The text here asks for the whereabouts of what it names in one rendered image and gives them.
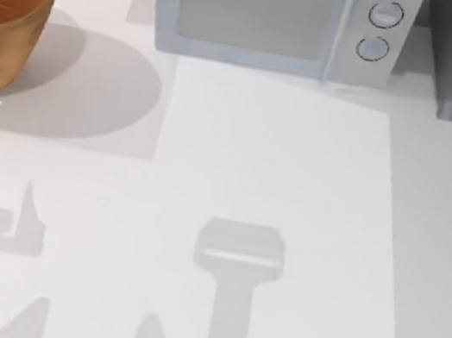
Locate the pale microwave oven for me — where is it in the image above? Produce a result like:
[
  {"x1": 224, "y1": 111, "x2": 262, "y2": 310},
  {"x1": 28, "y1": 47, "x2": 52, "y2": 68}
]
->
[{"x1": 136, "y1": 0, "x2": 426, "y2": 97}]

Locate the microwave oven door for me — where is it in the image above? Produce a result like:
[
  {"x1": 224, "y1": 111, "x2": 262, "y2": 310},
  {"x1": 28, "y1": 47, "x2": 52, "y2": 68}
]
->
[{"x1": 138, "y1": 0, "x2": 354, "y2": 84}]

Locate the round microwave knob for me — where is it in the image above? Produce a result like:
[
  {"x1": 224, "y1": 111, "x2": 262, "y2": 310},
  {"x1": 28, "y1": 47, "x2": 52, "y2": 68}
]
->
[
  {"x1": 366, "y1": 0, "x2": 406, "y2": 33},
  {"x1": 354, "y1": 31, "x2": 392, "y2": 66}
]

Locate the microwave door handle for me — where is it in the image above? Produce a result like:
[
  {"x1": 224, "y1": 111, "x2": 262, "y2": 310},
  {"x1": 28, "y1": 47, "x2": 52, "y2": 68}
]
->
[{"x1": 321, "y1": 0, "x2": 355, "y2": 84}]

